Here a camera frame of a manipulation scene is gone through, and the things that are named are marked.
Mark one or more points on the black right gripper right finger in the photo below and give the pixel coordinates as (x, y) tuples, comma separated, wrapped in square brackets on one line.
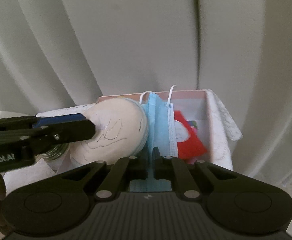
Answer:
[(183, 186)]

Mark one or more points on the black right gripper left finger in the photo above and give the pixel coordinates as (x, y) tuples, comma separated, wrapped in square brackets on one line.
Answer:
[(119, 175)]

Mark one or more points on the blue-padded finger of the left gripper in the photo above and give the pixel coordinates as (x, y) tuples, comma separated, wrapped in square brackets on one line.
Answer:
[(66, 128)]

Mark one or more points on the blue face mask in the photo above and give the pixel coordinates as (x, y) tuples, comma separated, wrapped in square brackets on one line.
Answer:
[(162, 135)]

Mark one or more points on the beige curtain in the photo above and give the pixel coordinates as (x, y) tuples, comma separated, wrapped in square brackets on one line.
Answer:
[(61, 53)]

